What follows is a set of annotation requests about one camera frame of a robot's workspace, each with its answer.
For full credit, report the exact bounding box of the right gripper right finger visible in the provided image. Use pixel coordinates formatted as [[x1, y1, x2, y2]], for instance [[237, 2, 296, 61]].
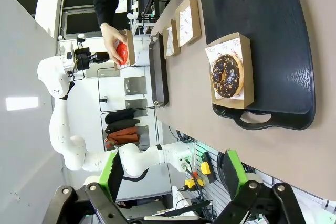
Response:
[[212, 149, 307, 224]]

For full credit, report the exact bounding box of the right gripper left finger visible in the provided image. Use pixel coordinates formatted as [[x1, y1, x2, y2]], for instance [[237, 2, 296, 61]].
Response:
[[43, 149, 132, 224]]

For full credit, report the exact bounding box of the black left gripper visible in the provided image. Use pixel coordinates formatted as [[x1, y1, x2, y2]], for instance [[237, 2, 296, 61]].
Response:
[[75, 47, 110, 71]]

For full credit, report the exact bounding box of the red glazed donut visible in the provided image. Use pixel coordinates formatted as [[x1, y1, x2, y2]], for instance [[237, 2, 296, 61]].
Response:
[[115, 40, 130, 65]]

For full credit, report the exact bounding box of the brown cardboard box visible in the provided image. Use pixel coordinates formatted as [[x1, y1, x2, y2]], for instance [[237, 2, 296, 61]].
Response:
[[113, 29, 137, 71], [175, 0, 202, 48], [162, 19, 182, 60], [205, 31, 255, 109]]

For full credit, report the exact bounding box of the chocolate donut with nut crumbs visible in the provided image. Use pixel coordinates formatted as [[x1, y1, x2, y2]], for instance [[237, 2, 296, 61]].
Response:
[[211, 54, 244, 98]]

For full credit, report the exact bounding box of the person's right forearm black sleeve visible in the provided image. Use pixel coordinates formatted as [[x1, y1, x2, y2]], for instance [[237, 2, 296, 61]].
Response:
[[92, 0, 120, 28]]

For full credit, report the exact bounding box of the dark brown serving tray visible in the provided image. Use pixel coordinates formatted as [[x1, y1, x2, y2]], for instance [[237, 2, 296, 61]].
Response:
[[149, 32, 170, 108]]

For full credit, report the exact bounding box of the black serving tray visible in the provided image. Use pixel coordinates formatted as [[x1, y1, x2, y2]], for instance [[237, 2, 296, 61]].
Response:
[[198, 0, 316, 131]]

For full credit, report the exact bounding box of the person's right hand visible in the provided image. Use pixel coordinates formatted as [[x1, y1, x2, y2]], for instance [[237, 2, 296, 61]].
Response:
[[100, 22, 129, 65]]

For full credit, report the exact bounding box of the black metal clothes rack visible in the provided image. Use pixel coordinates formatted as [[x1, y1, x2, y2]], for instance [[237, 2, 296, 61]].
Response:
[[97, 66, 159, 152]]

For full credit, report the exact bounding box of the black folded garment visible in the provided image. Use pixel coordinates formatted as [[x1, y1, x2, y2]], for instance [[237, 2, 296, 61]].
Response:
[[104, 118, 141, 133], [104, 108, 136, 125]]

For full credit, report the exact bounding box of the yellow emergency stop pendant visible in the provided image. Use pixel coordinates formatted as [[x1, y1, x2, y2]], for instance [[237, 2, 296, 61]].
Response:
[[200, 151, 217, 184]]

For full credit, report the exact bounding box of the yellow button box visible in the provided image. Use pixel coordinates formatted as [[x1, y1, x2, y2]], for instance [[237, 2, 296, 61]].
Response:
[[183, 171, 205, 191]]

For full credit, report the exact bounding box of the orange folded garment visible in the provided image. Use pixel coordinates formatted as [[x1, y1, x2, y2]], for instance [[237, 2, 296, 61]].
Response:
[[106, 126, 141, 146]]

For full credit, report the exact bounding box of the rectangular ceiling light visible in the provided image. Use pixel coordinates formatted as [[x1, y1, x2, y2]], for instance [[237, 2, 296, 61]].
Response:
[[5, 96, 39, 112]]

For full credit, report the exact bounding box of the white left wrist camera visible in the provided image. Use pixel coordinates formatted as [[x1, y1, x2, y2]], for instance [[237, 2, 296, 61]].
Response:
[[77, 33, 87, 49]]

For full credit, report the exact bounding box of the grey wall panel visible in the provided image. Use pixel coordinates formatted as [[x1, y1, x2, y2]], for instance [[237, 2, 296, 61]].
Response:
[[125, 98, 149, 118], [123, 76, 148, 96]]

